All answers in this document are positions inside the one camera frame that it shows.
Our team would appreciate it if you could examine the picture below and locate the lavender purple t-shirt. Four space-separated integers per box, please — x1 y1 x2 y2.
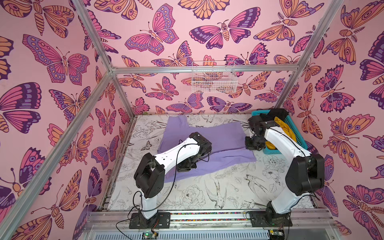
158 116 257 183

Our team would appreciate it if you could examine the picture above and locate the teal plastic laundry basket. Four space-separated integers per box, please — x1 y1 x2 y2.
252 110 308 155

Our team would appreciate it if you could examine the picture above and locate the mustard yellow t-shirt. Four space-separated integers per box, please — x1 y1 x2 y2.
266 117 297 150

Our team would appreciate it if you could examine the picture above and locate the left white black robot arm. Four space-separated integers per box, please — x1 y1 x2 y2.
134 132 212 221

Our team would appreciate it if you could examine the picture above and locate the white wire wall basket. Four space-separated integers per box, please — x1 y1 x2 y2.
190 61 238 94

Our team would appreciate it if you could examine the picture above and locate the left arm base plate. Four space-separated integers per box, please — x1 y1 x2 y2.
129 212 171 229

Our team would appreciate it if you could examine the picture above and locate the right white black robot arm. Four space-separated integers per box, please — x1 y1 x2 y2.
246 116 325 217

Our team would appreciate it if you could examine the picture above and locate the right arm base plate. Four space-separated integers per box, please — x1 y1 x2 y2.
248 211 293 228

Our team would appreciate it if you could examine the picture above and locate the black t-shirt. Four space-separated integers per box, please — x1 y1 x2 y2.
267 109 289 121

